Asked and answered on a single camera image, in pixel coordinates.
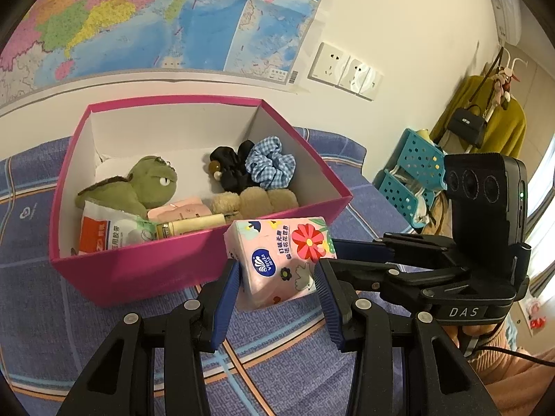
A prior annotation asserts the small hanging doll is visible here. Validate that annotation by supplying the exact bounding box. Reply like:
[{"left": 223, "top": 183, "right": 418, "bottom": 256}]
[{"left": 494, "top": 67, "right": 519, "bottom": 107}]

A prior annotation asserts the pink cardboard box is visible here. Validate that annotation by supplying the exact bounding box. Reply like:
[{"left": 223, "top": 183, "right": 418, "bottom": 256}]
[{"left": 49, "top": 99, "right": 353, "bottom": 308}]

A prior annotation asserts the yellow coat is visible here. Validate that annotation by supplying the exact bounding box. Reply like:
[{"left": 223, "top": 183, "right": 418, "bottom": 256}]
[{"left": 429, "top": 75, "right": 527, "bottom": 161}]

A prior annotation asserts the white packet with red label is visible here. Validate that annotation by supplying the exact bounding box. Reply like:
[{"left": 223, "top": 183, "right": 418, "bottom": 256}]
[{"left": 79, "top": 200, "right": 159, "bottom": 253}]

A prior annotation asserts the green plush turtle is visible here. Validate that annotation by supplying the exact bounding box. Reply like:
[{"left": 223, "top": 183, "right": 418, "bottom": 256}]
[{"left": 75, "top": 156, "right": 178, "bottom": 219}]

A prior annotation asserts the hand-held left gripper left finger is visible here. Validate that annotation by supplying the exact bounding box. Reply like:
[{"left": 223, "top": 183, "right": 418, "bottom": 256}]
[{"left": 56, "top": 259, "right": 241, "bottom": 416}]

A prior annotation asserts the black cable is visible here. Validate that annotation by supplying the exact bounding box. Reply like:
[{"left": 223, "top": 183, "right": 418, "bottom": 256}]
[{"left": 477, "top": 342, "right": 555, "bottom": 367}]

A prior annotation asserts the small pink packet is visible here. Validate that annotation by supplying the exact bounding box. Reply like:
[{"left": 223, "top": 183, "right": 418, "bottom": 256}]
[{"left": 146, "top": 198, "right": 213, "bottom": 221}]

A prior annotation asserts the pink floral tissue pack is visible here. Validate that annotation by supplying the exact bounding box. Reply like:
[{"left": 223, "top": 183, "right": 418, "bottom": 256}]
[{"left": 223, "top": 216, "right": 338, "bottom": 310}]

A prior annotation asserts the black scrunchie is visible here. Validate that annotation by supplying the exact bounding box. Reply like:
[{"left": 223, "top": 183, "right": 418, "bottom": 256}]
[{"left": 209, "top": 139, "right": 256, "bottom": 193}]

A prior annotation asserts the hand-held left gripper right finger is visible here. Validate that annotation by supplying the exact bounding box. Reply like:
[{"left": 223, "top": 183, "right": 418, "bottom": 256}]
[{"left": 313, "top": 259, "right": 499, "bottom": 416}]

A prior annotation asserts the black handbag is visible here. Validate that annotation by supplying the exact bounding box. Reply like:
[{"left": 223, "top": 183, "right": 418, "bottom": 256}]
[{"left": 446, "top": 105, "right": 487, "bottom": 149}]

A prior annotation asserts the yellow tube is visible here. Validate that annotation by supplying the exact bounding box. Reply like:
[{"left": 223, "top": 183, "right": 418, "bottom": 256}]
[{"left": 155, "top": 214, "right": 229, "bottom": 240}]

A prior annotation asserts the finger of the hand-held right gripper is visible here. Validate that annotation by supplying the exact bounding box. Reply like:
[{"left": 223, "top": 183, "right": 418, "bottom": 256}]
[
  {"left": 333, "top": 233, "right": 467, "bottom": 269},
  {"left": 330, "top": 258, "right": 471, "bottom": 308}
]

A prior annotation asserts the blue checked scrunchie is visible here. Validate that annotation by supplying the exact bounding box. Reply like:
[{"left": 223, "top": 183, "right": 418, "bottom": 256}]
[{"left": 245, "top": 136, "right": 298, "bottom": 190}]

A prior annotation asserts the colourful wall map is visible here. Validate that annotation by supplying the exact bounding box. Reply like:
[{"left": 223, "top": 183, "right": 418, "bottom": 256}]
[{"left": 0, "top": 0, "right": 339, "bottom": 109}]

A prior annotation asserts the white air conditioner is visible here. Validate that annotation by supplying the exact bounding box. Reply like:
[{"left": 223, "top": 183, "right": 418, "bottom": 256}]
[{"left": 483, "top": 0, "right": 523, "bottom": 46}]

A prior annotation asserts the bright window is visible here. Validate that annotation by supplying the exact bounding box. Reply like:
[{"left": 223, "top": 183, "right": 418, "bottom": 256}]
[{"left": 527, "top": 134, "right": 555, "bottom": 300}]

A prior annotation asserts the cream plush toy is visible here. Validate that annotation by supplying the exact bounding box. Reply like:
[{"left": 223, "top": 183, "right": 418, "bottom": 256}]
[{"left": 211, "top": 186, "right": 300, "bottom": 219}]

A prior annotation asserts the white wall socket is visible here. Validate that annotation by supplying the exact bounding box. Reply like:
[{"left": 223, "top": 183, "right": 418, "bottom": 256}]
[
  {"left": 358, "top": 66, "right": 384, "bottom": 101},
  {"left": 339, "top": 55, "right": 369, "bottom": 94},
  {"left": 308, "top": 42, "right": 350, "bottom": 85}
]

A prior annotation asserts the white coat rack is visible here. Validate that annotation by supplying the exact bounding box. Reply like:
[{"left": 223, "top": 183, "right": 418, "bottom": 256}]
[{"left": 481, "top": 45, "right": 527, "bottom": 118}]

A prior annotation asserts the person's right hand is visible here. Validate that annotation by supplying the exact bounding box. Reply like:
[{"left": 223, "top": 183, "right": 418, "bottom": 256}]
[{"left": 444, "top": 318, "right": 506, "bottom": 358}]

